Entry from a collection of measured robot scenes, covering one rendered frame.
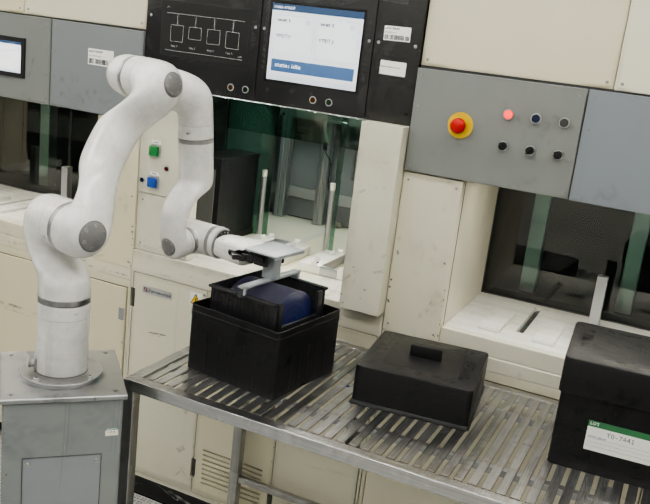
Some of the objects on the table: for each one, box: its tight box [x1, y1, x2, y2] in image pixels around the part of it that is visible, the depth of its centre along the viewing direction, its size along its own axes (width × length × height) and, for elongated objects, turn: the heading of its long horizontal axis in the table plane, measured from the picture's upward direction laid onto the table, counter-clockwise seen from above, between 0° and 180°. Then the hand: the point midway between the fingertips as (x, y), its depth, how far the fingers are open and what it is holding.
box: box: [547, 322, 650, 493], centre depth 190 cm, size 29×29×25 cm
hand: (270, 257), depth 210 cm, fingers open, 6 cm apart
